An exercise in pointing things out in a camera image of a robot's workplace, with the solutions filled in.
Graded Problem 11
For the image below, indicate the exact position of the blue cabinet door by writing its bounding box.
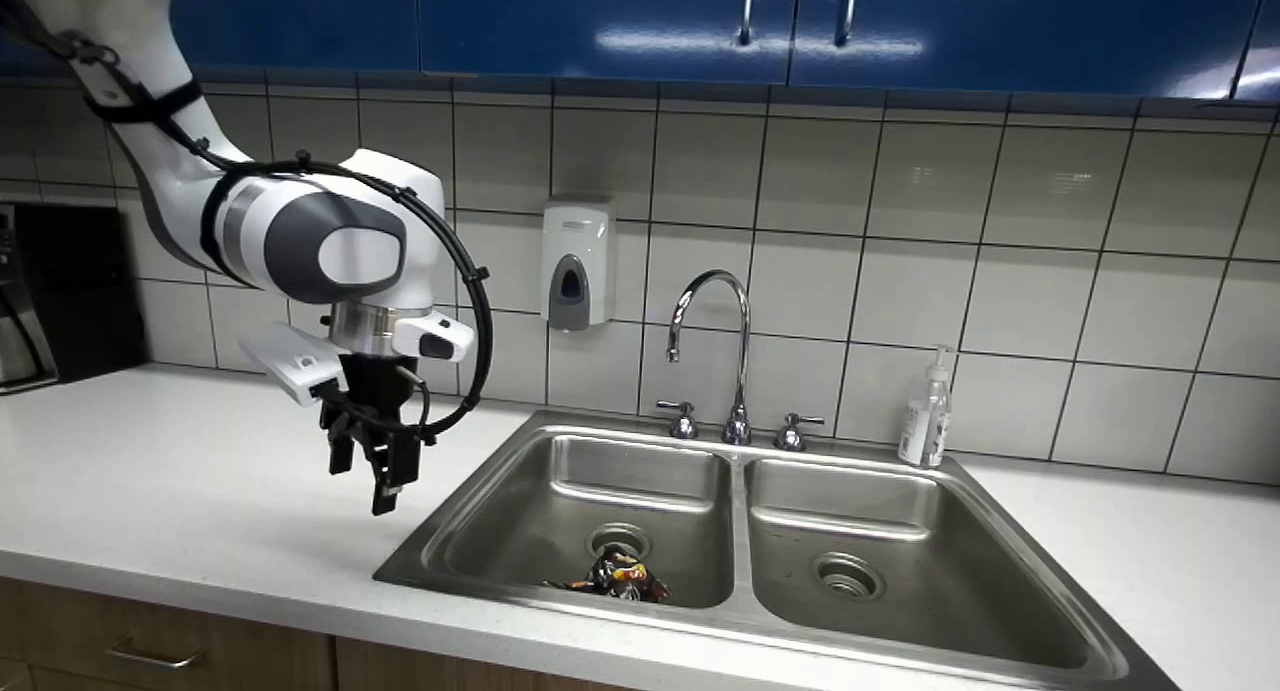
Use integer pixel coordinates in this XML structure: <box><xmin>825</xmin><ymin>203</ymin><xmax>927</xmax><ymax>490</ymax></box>
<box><xmin>788</xmin><ymin>0</ymin><xmax>1269</xmax><ymax>100</ymax></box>
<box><xmin>1234</xmin><ymin>0</ymin><xmax>1280</xmax><ymax>103</ymax></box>
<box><xmin>417</xmin><ymin>0</ymin><xmax>802</xmax><ymax>86</ymax></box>
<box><xmin>168</xmin><ymin>0</ymin><xmax>422</xmax><ymax>74</ymax></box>

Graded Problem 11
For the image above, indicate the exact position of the black coffee maker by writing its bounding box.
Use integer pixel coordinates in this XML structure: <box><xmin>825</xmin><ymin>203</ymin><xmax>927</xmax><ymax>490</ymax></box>
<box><xmin>0</xmin><ymin>202</ymin><xmax>148</xmax><ymax>395</ymax></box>

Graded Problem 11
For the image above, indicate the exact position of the white wall soap dispenser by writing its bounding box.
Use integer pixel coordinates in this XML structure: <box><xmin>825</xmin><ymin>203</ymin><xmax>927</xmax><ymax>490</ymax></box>
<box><xmin>540</xmin><ymin>198</ymin><xmax>617</xmax><ymax>333</ymax></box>

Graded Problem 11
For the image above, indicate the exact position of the silver drawer handle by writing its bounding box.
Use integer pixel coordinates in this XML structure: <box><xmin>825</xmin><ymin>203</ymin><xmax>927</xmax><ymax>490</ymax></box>
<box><xmin>104</xmin><ymin>639</ymin><xmax>208</xmax><ymax>671</ymax></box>

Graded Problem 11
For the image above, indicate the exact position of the chrome tap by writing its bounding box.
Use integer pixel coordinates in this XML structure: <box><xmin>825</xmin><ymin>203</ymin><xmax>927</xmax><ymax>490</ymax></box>
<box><xmin>654</xmin><ymin>268</ymin><xmax>827</xmax><ymax>454</ymax></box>

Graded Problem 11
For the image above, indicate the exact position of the black packet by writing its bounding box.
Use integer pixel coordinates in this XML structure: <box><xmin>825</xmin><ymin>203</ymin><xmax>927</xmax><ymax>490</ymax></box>
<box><xmin>543</xmin><ymin>548</ymin><xmax>673</xmax><ymax>605</ymax></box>

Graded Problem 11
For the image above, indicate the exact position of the clear pump soap bottle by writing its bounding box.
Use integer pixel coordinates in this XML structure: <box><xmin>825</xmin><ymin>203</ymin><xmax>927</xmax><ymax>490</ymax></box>
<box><xmin>896</xmin><ymin>345</ymin><xmax>955</xmax><ymax>470</ymax></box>

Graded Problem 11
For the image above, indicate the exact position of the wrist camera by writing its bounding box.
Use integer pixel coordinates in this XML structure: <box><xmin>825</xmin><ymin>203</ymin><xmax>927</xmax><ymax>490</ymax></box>
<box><xmin>237</xmin><ymin>322</ymin><xmax>348</xmax><ymax>409</ymax></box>

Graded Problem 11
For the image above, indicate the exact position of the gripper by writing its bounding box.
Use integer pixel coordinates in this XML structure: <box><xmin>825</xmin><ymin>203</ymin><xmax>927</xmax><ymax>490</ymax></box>
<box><xmin>326</xmin><ymin>354</ymin><xmax>425</xmax><ymax>518</ymax></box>

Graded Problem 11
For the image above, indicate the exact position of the blue wall cabinet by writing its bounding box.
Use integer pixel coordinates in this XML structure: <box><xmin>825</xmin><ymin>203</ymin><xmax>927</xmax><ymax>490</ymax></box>
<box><xmin>0</xmin><ymin>0</ymin><xmax>1280</xmax><ymax>104</ymax></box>

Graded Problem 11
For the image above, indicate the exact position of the stainless steel double sink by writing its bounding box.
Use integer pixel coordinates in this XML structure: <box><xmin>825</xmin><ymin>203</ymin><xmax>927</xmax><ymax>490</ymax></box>
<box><xmin>372</xmin><ymin>409</ymin><xmax>1183</xmax><ymax>691</ymax></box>

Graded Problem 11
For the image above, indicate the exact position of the wooden drawer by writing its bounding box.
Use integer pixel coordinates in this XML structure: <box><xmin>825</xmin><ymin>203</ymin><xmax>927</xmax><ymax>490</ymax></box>
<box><xmin>0</xmin><ymin>575</ymin><xmax>338</xmax><ymax>691</ymax></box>

